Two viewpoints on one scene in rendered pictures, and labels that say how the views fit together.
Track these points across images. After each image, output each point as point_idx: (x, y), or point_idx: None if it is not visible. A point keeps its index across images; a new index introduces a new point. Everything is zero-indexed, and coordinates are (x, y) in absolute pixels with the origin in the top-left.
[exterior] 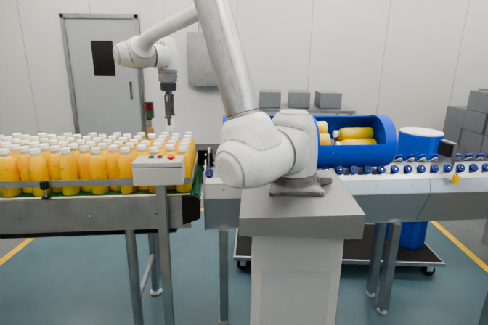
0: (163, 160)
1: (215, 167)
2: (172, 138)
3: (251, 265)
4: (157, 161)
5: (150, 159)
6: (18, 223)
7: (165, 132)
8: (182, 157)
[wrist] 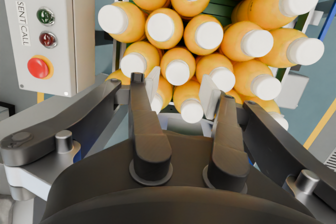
0: (27, 48)
1: (207, 134)
2: (213, 76)
3: (7, 118)
4: (20, 33)
5: (30, 15)
6: None
7: (313, 55)
8: (56, 93)
